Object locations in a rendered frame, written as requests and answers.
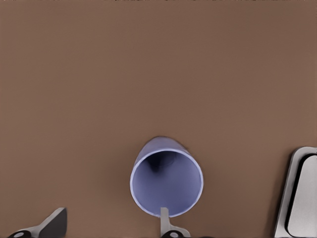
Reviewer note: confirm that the blue cup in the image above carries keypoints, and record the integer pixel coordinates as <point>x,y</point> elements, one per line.
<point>166,184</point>

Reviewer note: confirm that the silver weighing scale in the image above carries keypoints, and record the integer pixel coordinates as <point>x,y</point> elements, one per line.
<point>298,196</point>

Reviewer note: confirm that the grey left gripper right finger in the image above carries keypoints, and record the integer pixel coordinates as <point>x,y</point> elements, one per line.
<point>166,226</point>

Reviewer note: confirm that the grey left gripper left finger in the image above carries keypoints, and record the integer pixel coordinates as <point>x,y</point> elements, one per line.
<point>50,224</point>

